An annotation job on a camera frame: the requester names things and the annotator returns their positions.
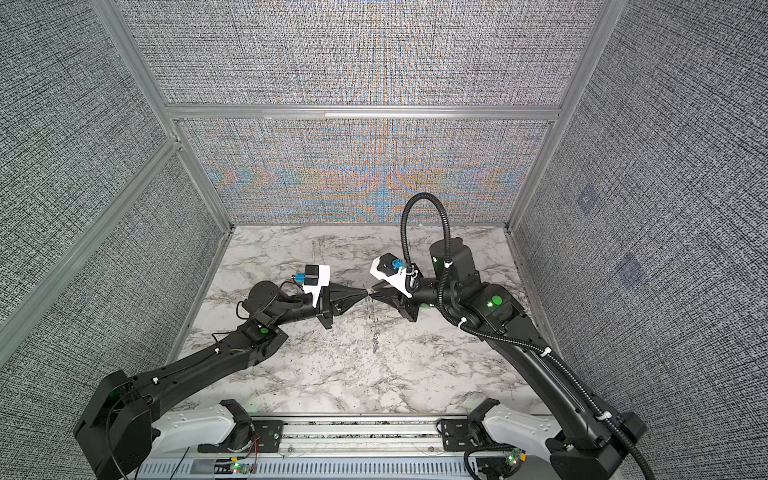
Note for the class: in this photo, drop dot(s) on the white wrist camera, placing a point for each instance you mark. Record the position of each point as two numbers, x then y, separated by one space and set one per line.
395 273
313 279

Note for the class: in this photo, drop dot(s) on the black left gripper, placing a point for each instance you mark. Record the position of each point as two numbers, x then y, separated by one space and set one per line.
331 303

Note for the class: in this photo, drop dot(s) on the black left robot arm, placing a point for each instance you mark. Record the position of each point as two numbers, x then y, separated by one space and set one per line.
115 431

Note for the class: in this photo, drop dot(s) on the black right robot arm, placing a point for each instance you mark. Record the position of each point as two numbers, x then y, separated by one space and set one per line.
585 437

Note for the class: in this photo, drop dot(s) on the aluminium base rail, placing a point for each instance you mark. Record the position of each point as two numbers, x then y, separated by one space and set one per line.
449 446

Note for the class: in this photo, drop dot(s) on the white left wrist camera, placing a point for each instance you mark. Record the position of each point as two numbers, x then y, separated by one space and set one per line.
313 279

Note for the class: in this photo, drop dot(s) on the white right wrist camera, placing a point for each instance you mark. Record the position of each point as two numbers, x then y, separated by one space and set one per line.
395 273

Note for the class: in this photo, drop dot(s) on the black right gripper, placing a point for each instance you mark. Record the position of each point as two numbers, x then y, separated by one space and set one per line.
401 301

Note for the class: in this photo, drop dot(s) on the aluminium enclosure frame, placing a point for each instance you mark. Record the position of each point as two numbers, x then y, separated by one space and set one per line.
76 129

